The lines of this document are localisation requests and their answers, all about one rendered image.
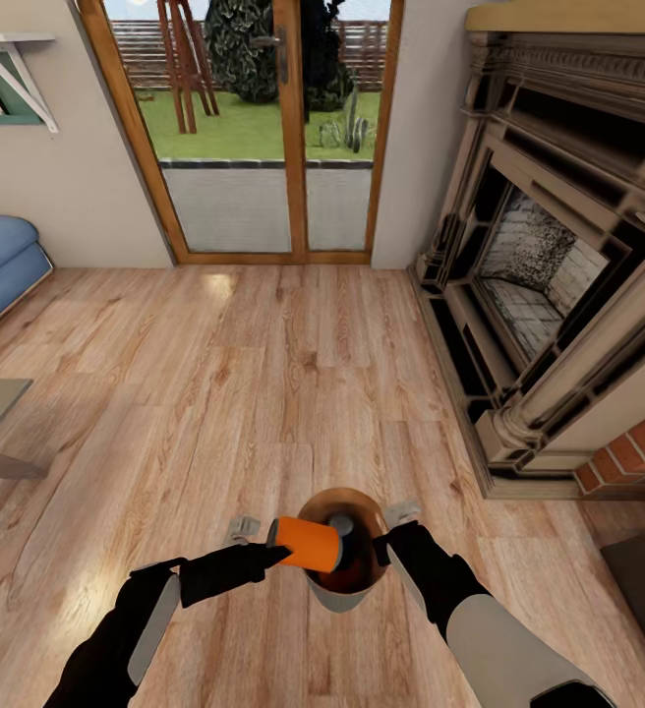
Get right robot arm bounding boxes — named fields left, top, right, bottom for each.
left=371, top=500, right=619, bottom=708

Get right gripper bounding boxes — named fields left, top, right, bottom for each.
left=371, top=531, right=393, bottom=567

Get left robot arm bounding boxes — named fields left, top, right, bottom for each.
left=45, top=515, right=290, bottom=708

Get trash can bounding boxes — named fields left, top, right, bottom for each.
left=298, top=487, right=389, bottom=614

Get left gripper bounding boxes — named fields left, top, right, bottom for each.
left=205, top=543, right=290, bottom=598

